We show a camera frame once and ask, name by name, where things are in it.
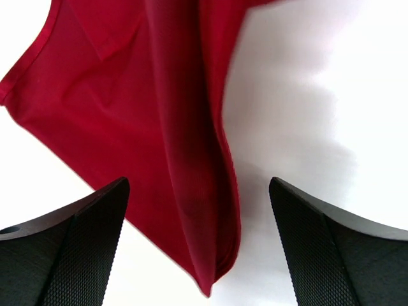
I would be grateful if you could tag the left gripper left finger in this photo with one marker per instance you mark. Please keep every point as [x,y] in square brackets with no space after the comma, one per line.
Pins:
[64,257]

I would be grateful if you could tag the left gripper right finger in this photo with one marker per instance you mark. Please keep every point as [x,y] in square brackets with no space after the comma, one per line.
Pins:
[336,257]

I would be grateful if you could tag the red cloth napkin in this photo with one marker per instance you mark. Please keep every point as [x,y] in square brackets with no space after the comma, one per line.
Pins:
[135,89]

